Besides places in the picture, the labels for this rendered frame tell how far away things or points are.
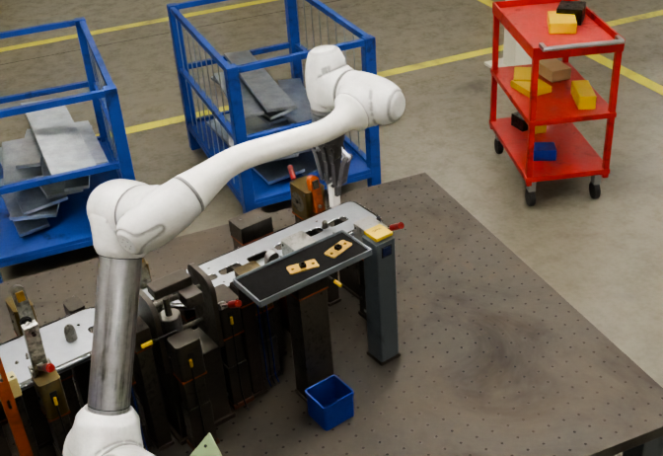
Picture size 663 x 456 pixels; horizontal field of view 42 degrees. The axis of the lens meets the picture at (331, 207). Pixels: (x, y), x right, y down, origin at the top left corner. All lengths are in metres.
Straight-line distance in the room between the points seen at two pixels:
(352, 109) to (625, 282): 2.57
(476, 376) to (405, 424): 0.29
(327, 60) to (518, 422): 1.15
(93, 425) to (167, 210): 0.56
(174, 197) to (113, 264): 0.25
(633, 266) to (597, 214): 0.49
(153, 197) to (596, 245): 3.06
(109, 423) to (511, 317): 1.39
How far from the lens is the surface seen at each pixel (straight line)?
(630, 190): 5.13
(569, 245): 4.60
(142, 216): 1.92
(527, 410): 2.63
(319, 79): 2.15
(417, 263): 3.18
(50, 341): 2.58
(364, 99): 2.04
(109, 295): 2.10
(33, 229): 4.73
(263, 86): 5.00
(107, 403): 2.17
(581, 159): 4.97
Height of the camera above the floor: 2.51
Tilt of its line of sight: 31 degrees down
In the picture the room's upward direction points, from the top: 4 degrees counter-clockwise
